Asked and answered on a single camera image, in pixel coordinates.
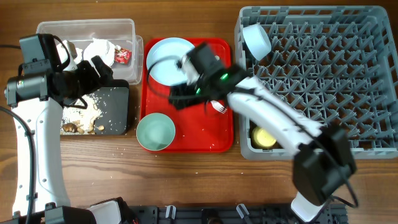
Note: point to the black waste tray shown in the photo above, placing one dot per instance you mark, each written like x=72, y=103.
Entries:
x=114, y=102

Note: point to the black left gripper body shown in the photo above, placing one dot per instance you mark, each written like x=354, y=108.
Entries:
x=84, y=79

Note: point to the clear plastic waste bin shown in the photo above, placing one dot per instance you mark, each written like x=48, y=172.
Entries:
x=119, y=32

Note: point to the red serving tray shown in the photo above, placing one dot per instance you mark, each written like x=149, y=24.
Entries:
x=198, y=128

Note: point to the white plastic fork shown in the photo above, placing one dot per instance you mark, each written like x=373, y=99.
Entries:
x=218, y=107

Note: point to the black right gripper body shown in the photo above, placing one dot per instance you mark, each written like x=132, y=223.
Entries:
x=195, y=93

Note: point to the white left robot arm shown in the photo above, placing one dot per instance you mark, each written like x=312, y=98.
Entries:
x=36, y=97

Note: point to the red snack wrapper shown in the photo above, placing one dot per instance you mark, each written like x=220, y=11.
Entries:
x=122, y=55

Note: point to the light blue plate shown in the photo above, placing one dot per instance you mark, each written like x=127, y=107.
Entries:
x=167, y=73

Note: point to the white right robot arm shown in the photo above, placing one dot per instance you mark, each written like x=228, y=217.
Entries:
x=322, y=158

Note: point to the mint green bowl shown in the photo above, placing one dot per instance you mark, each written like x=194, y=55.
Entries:
x=155, y=132

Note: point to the grey dishwasher rack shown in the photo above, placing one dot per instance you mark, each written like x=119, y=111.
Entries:
x=333, y=64

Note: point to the rice and food leftovers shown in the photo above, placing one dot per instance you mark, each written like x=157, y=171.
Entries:
x=81, y=121

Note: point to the yellow plastic cup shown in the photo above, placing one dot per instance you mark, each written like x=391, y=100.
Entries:
x=262, y=138

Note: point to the large crumpled white napkin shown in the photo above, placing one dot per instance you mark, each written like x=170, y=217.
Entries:
x=102, y=48

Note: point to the light blue food bowl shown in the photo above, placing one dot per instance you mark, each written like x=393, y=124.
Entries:
x=257, y=41

